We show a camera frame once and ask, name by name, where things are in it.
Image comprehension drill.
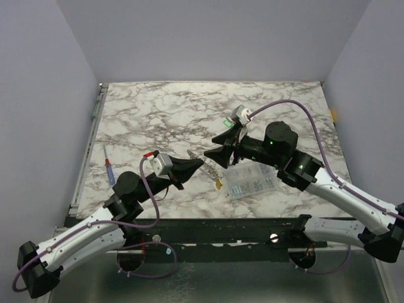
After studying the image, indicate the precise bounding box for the metal key organizer plate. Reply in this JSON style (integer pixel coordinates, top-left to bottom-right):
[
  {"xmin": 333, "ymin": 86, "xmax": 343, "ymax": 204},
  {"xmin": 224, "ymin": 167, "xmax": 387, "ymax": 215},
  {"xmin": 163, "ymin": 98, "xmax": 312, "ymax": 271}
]
[{"xmin": 187, "ymin": 150, "xmax": 220, "ymax": 181}]

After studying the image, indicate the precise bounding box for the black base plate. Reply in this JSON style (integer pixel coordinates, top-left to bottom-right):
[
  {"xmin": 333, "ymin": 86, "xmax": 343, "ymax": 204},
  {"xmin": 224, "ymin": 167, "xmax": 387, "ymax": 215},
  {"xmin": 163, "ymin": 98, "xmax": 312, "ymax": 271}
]
[{"xmin": 104, "ymin": 217, "xmax": 329, "ymax": 263}]

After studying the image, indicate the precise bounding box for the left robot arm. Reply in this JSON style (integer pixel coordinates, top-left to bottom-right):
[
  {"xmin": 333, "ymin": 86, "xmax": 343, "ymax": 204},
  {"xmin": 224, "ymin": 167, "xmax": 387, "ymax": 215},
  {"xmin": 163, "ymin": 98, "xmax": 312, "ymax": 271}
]
[{"xmin": 12, "ymin": 151, "xmax": 204, "ymax": 299}]

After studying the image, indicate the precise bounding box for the purple cable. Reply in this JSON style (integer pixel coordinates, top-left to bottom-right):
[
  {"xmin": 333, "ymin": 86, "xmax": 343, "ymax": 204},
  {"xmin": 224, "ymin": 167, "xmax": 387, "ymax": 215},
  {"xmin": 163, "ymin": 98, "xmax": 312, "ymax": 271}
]
[
  {"xmin": 11, "ymin": 156, "xmax": 178, "ymax": 293},
  {"xmin": 247, "ymin": 100, "xmax": 404, "ymax": 275}
]

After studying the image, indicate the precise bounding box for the aluminium frame rail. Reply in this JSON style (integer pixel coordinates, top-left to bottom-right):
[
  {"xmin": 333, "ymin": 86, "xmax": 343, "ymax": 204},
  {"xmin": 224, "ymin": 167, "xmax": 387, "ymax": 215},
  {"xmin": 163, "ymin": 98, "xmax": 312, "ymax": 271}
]
[{"xmin": 52, "ymin": 225, "xmax": 384, "ymax": 253}]

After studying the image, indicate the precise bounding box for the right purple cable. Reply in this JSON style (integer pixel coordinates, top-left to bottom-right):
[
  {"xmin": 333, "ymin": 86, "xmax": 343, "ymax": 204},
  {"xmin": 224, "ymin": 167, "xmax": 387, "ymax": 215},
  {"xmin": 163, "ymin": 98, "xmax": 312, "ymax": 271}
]
[{"xmin": 247, "ymin": 100, "xmax": 404, "ymax": 275}]

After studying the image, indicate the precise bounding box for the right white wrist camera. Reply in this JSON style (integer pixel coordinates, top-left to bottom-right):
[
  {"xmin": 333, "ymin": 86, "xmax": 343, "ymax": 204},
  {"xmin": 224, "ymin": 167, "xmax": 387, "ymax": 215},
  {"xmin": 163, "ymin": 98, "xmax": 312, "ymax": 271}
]
[{"xmin": 230, "ymin": 105, "xmax": 252, "ymax": 128}]

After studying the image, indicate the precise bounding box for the yellow tagged key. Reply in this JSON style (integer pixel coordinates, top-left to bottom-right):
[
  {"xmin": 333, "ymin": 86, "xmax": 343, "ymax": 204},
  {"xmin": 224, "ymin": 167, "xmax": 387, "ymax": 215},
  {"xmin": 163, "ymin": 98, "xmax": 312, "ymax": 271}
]
[{"xmin": 215, "ymin": 179, "xmax": 223, "ymax": 190}]

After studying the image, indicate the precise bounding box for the green tagged key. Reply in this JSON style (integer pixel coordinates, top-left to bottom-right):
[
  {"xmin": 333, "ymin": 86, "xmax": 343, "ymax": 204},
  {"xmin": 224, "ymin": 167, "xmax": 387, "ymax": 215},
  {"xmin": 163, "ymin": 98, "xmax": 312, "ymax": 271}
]
[{"xmin": 223, "ymin": 119, "xmax": 234, "ymax": 128}]

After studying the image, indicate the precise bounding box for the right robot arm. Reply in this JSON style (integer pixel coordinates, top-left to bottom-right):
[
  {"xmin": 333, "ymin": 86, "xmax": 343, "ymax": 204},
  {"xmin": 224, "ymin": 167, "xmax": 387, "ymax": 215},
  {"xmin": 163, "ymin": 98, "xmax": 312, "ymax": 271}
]
[{"xmin": 204, "ymin": 122, "xmax": 403, "ymax": 263}]

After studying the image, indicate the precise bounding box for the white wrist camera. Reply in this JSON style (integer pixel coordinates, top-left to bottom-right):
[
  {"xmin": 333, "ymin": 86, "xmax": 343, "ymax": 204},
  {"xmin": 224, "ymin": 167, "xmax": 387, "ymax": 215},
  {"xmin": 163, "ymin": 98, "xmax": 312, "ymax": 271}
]
[
  {"xmin": 149, "ymin": 153, "xmax": 173, "ymax": 180},
  {"xmin": 230, "ymin": 105, "xmax": 252, "ymax": 128}
]

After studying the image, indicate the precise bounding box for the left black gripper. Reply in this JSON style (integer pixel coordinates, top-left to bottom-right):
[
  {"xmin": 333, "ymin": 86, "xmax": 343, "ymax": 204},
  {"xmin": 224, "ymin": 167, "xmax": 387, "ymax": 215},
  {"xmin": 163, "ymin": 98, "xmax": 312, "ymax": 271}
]
[{"xmin": 136, "ymin": 155, "xmax": 203, "ymax": 204}]

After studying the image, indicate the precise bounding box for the clear plastic screw box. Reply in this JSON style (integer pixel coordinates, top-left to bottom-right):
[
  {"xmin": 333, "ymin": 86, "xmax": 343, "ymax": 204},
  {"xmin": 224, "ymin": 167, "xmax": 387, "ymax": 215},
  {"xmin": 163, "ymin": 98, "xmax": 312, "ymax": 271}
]
[{"xmin": 223, "ymin": 162, "xmax": 279, "ymax": 199}]

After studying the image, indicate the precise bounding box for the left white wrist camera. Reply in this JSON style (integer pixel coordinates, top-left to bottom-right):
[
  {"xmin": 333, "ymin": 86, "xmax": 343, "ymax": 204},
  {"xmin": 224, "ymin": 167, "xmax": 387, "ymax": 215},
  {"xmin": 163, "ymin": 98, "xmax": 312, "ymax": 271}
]
[{"xmin": 149, "ymin": 153, "xmax": 173, "ymax": 180}]

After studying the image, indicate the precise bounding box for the blue red screwdriver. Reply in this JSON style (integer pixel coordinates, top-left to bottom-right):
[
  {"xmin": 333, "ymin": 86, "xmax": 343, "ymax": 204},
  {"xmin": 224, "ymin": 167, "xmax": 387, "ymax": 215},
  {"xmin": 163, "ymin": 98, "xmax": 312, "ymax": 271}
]
[{"xmin": 103, "ymin": 145, "xmax": 116, "ymax": 186}]

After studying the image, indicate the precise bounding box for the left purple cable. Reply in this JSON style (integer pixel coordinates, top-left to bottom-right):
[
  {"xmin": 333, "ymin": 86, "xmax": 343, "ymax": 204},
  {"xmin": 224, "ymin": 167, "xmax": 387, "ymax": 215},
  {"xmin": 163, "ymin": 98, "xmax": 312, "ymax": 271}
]
[{"xmin": 11, "ymin": 156, "xmax": 178, "ymax": 293}]

